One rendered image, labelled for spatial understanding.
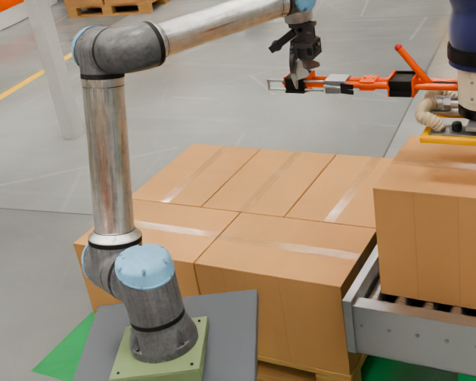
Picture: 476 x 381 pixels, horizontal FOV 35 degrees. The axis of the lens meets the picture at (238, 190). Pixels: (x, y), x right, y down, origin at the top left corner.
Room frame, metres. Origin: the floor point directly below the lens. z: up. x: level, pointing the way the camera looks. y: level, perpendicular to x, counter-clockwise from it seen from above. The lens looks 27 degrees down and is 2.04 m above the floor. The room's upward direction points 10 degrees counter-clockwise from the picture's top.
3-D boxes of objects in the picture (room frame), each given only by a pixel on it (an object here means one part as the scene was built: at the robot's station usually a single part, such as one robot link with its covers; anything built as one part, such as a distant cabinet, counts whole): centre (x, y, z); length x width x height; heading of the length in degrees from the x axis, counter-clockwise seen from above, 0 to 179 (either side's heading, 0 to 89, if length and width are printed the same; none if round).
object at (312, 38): (2.31, -0.29, 1.36); 0.09 x 0.08 x 0.12; 58
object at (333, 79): (2.27, -0.38, 1.21); 0.07 x 0.07 x 0.04; 59
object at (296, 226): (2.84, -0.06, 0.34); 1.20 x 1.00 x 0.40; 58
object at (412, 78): (2.16, -0.56, 1.22); 0.10 x 0.08 x 0.06; 149
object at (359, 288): (2.23, -0.47, 0.58); 0.70 x 0.03 x 0.06; 148
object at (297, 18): (2.32, -0.28, 1.44); 0.10 x 0.09 x 0.05; 148
